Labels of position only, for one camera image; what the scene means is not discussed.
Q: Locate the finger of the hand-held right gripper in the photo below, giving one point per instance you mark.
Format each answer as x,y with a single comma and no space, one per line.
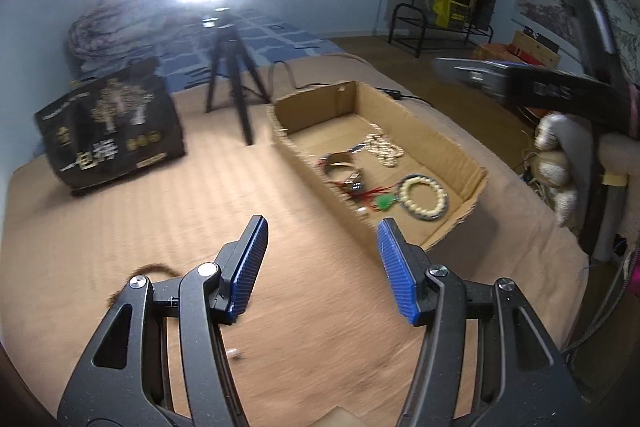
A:
475,74

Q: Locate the landscape wall painting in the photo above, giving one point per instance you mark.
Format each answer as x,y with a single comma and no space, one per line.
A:
545,2

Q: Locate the folded floral quilt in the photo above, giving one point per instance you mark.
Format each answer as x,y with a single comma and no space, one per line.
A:
100,32

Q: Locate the person's right hand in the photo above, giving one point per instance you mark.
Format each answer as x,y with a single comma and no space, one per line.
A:
550,167

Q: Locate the black snack bag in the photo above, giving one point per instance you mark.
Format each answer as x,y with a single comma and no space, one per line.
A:
110,132

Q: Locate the cardboard box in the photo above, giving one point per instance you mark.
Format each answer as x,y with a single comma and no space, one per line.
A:
320,107

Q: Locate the pearl earring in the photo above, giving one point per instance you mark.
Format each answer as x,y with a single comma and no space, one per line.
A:
233,353

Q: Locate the blue patterned bedsheet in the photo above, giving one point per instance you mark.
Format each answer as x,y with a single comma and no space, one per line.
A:
280,39

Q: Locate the yellow box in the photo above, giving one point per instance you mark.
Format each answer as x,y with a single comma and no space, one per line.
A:
447,9

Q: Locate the black tripod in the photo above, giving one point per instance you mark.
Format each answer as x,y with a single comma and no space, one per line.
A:
235,72

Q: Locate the dark bangle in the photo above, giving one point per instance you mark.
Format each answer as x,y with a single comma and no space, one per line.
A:
427,218

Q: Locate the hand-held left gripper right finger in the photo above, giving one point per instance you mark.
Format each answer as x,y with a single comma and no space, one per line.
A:
395,272

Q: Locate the orange-brown box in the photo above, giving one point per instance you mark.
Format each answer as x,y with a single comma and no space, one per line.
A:
537,49

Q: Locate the pink object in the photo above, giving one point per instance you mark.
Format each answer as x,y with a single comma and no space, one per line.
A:
634,272

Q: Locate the red flat box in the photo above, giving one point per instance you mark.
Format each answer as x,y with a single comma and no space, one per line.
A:
495,53

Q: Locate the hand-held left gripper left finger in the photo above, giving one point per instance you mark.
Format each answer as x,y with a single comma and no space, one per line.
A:
247,267

